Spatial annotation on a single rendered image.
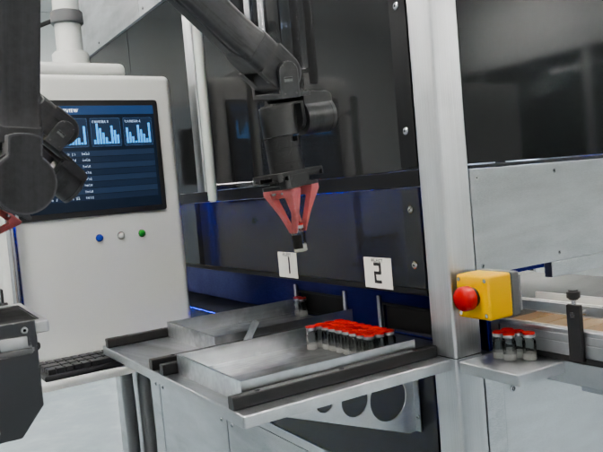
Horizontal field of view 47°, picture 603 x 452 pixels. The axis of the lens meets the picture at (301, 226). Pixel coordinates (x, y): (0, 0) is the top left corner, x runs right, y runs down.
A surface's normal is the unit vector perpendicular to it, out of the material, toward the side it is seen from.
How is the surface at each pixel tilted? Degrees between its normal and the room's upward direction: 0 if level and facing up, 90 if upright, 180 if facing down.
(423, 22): 90
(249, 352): 90
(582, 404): 90
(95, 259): 90
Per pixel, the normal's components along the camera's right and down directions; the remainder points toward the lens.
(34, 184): 0.60, 0.12
